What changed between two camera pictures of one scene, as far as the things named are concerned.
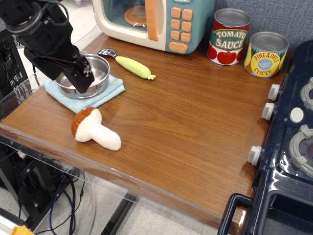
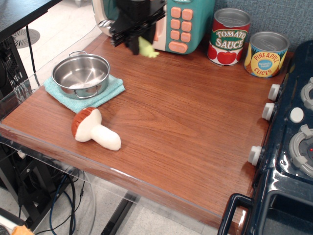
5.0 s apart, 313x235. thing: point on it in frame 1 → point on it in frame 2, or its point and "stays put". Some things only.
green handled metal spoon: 128,64 → 146,47
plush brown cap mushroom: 87,124 stays put
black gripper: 49,45 → 136,18
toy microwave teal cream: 185,27 stays put
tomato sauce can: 228,36 stays put
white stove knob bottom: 254,154 stays put
